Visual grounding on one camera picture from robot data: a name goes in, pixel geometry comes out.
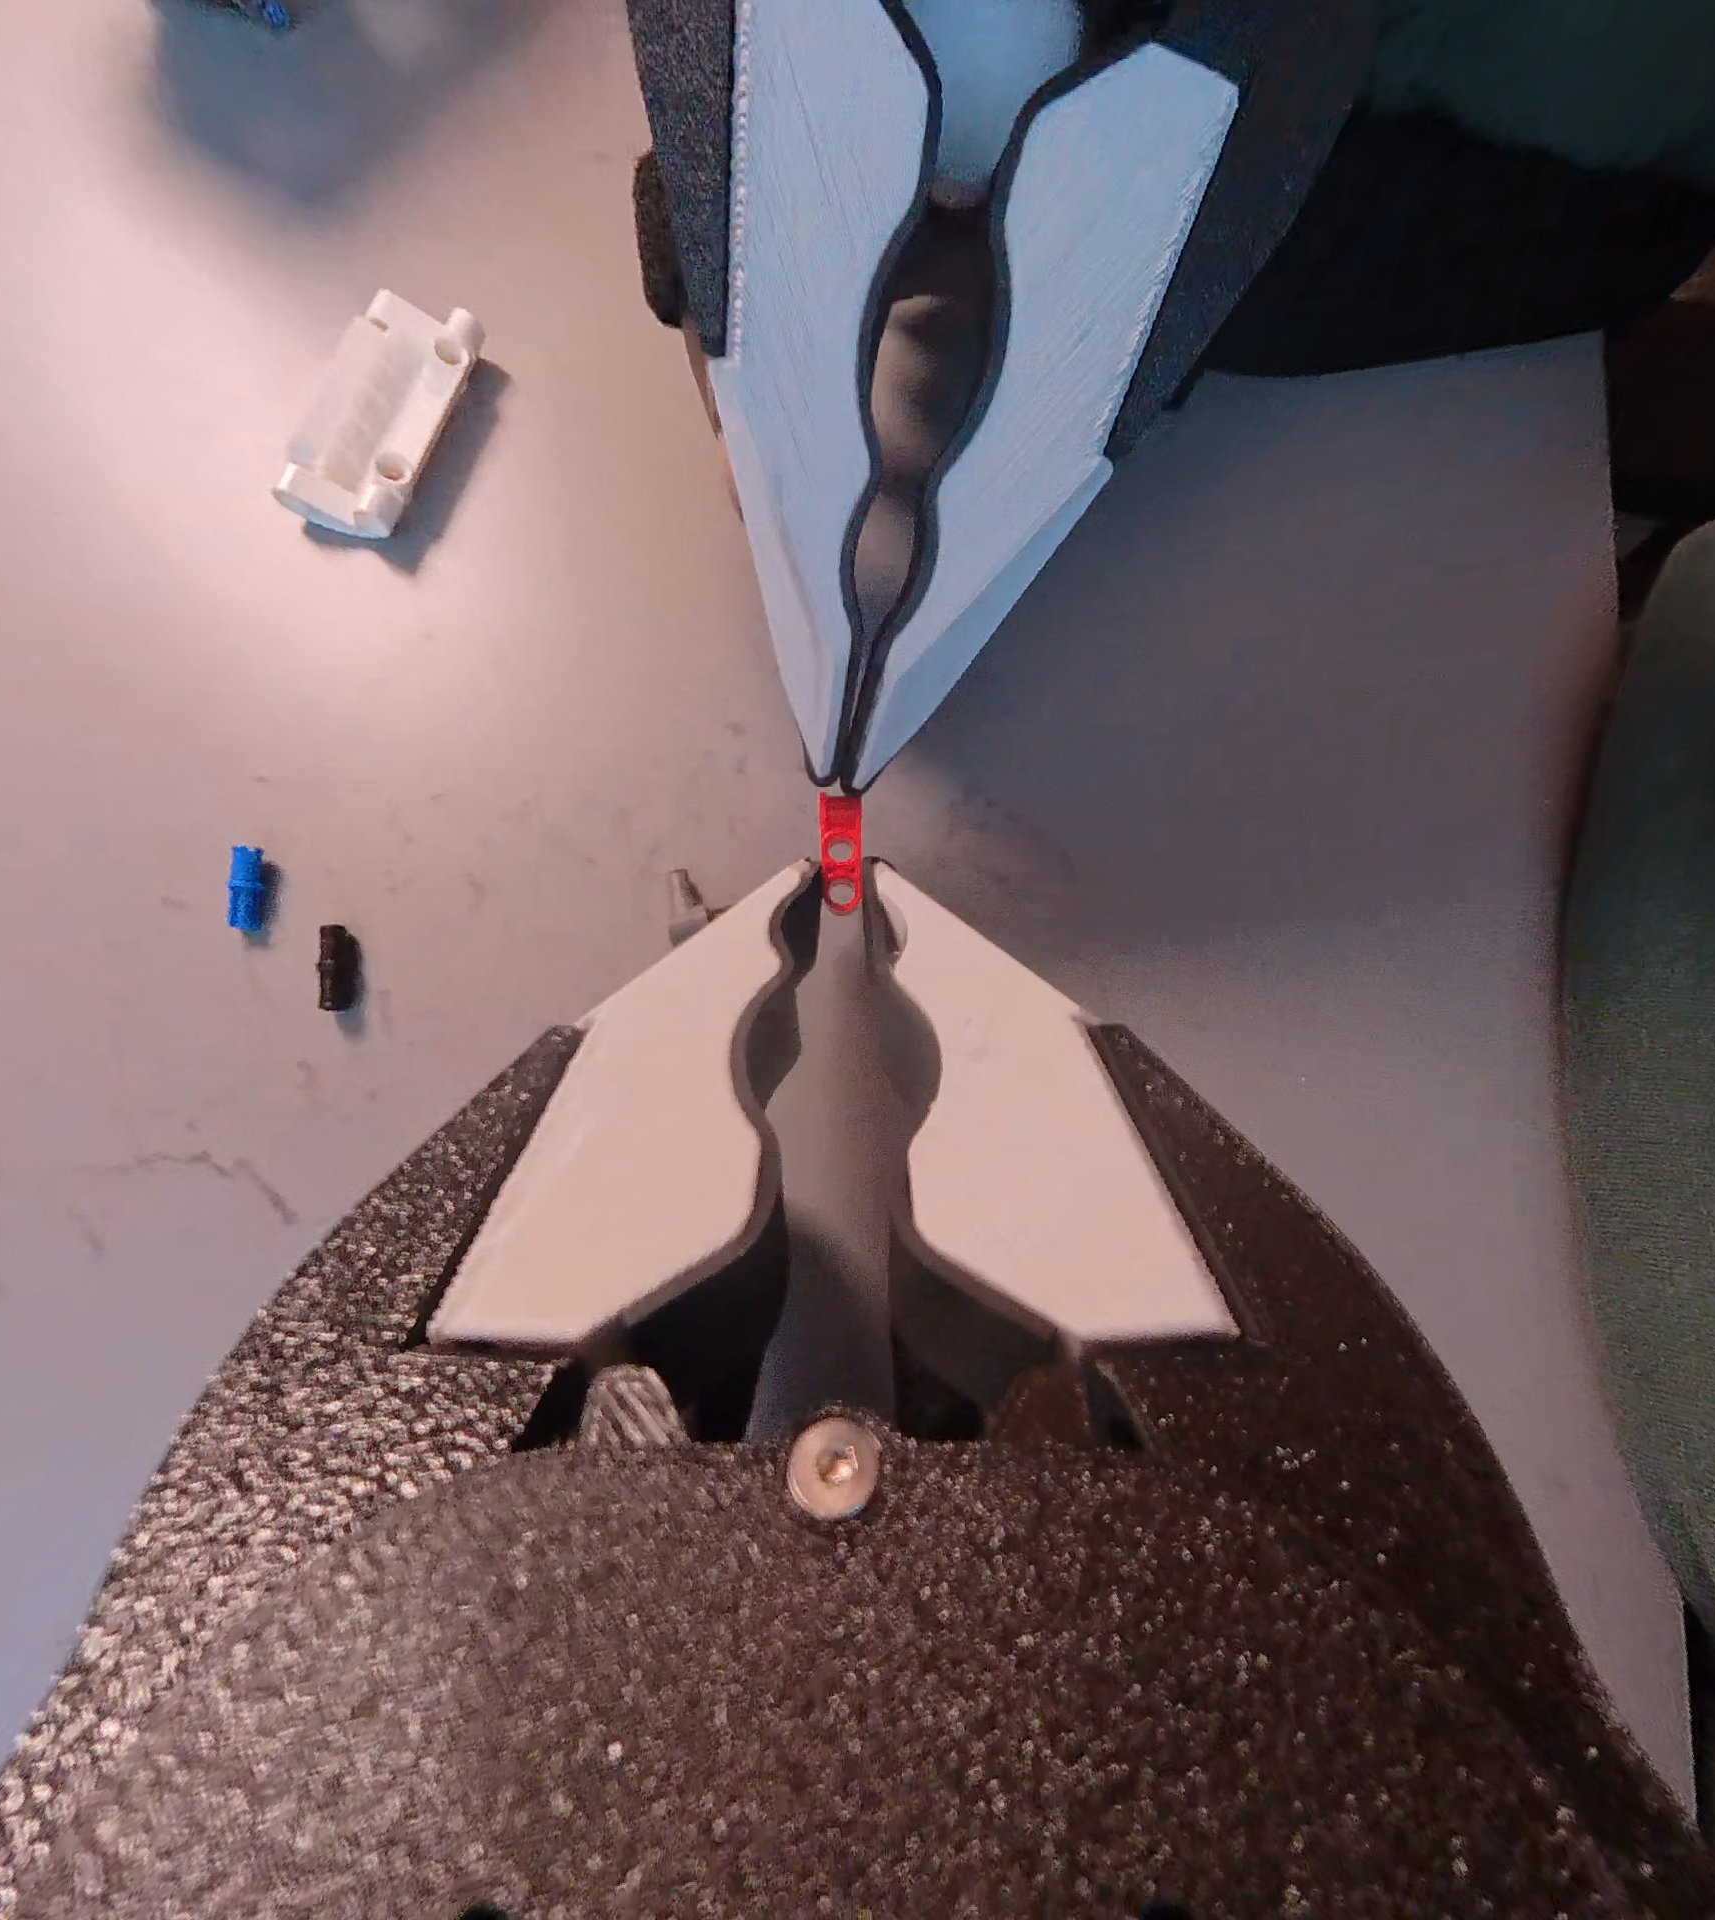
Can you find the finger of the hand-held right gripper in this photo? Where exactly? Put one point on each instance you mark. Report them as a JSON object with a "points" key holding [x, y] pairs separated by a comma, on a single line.
{"points": [[813, 300], [1083, 300]]}

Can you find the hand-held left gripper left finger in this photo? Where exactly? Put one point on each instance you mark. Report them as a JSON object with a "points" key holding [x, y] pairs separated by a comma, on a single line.
{"points": [[603, 1201]]}

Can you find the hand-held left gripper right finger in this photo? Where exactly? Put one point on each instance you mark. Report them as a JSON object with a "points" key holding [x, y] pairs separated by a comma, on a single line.
{"points": [[1053, 1184]]}

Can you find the dark grey toy connector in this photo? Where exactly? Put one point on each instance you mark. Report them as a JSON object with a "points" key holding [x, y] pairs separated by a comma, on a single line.
{"points": [[685, 901]]}

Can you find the red toy connector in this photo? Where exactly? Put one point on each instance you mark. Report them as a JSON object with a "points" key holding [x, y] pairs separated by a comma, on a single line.
{"points": [[843, 855]]}

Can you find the person's right forearm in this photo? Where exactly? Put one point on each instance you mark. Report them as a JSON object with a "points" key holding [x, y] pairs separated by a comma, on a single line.
{"points": [[1622, 90]]}

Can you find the black toy pin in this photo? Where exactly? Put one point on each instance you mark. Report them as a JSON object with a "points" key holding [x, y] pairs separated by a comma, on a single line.
{"points": [[335, 964]]}

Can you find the white toy panel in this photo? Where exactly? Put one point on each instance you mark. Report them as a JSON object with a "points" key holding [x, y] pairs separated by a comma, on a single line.
{"points": [[377, 420]]}

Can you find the blue toy pin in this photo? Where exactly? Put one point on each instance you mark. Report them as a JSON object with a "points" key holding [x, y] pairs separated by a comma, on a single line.
{"points": [[245, 889]]}

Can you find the person's green top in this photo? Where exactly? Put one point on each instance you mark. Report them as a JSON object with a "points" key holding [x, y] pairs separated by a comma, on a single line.
{"points": [[1698, 1051]]}

